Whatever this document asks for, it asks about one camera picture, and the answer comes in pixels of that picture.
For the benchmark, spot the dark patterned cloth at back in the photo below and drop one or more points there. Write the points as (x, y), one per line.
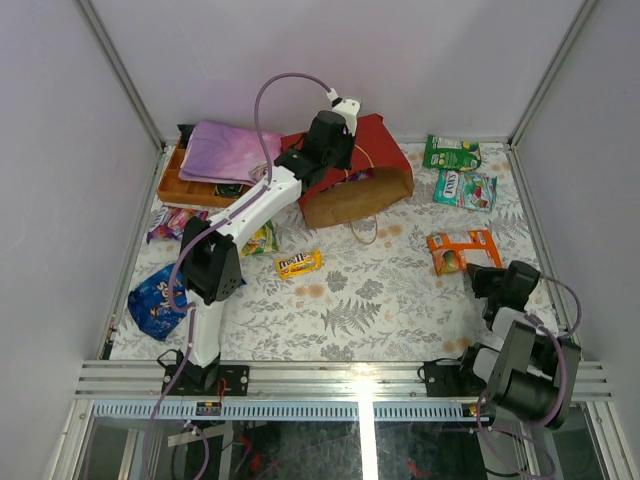
(185, 132)

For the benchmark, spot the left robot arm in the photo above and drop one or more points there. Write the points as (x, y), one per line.
(209, 262)

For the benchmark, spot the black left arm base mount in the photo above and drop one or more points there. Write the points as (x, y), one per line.
(216, 379)

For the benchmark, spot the pink purple Fox's candy bag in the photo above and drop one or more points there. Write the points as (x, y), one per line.
(170, 222)

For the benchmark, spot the red paper bag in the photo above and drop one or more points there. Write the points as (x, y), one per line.
(334, 201)

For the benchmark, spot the green candy packet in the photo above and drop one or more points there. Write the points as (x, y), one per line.
(448, 154)

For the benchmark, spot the wooden compartment tray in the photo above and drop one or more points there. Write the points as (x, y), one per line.
(173, 190)

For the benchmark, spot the aluminium front rail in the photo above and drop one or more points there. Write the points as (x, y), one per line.
(269, 380)

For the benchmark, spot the yellow M&M's packet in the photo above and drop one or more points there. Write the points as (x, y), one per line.
(300, 264)

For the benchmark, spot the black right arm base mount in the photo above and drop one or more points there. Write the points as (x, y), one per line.
(445, 378)

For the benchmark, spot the dark rolled patterned cloth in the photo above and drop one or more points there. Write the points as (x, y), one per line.
(229, 190)

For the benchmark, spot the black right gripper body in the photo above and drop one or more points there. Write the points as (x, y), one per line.
(496, 291)

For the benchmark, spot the yellow green Fox's candy bag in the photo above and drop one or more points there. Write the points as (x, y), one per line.
(263, 241)

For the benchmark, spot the blue Oreo snack bag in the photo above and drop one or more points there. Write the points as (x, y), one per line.
(159, 303)

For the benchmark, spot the orange snack packet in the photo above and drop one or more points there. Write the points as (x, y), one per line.
(454, 251)

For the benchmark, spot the purple white candy bag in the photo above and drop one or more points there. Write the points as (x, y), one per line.
(360, 175)

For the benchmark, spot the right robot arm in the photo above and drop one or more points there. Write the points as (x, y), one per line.
(533, 374)

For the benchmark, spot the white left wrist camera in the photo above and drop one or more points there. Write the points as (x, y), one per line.
(348, 108)

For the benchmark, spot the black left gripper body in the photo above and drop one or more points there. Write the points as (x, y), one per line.
(347, 148)

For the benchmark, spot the teal Fox's candy bag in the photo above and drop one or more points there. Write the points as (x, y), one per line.
(466, 189)

